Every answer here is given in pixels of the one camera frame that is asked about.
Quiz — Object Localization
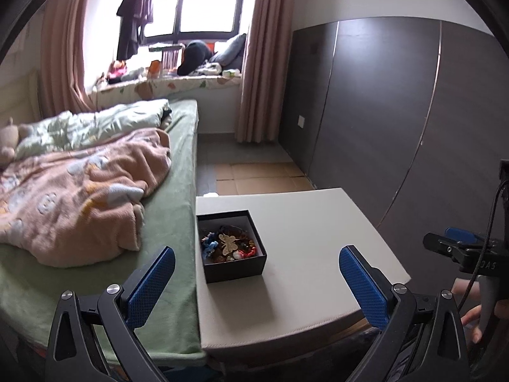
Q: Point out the beige plush toy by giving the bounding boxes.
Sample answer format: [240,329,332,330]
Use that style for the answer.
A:
[0,117,34,164]

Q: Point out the dark wood wardrobe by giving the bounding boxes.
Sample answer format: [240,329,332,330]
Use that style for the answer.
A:
[278,18,509,255]

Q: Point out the pink fleece blanket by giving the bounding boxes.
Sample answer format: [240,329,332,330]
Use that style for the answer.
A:
[0,127,172,268]

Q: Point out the hanging dark clothes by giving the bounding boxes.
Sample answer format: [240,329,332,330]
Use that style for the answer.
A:
[116,0,155,61]

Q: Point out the bed with green sheet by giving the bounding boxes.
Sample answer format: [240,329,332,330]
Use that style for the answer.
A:
[0,99,207,361]

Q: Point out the cream butterfly ornament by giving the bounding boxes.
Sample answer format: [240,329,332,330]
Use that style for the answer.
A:
[218,233,239,257]

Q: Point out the pink and red clothes pile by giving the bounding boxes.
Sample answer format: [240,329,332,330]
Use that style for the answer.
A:
[104,60,129,85]

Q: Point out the person's right hand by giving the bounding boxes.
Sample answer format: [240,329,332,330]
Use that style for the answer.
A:
[451,279,509,345]

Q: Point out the flattened cardboard sheet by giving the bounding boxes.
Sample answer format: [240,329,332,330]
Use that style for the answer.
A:
[215,162,315,195]

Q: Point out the window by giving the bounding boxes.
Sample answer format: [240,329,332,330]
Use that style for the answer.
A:
[141,0,247,42]

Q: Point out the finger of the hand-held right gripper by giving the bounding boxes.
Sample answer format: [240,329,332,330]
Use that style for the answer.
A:
[423,227,494,261]

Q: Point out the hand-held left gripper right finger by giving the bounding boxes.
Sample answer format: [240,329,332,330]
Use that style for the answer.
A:
[339,246,472,382]

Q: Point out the pink curtain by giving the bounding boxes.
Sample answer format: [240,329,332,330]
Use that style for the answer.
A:
[40,0,100,118]
[235,0,297,144]

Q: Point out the black jewelry box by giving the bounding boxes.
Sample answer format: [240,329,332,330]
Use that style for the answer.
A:
[196,209,268,284]

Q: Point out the pale green floral quilt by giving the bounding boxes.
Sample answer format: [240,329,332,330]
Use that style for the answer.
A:
[16,99,173,162]

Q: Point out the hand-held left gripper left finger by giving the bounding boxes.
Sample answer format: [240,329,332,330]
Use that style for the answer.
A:
[45,246,176,382]

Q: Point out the black cable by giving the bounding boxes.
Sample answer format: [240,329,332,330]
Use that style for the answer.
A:
[457,181,509,312]

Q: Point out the brown bead bracelet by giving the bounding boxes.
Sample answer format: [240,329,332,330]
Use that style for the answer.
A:
[200,226,260,264]

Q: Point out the floral window seat cushion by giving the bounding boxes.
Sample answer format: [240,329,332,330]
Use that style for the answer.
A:
[89,74,243,108]

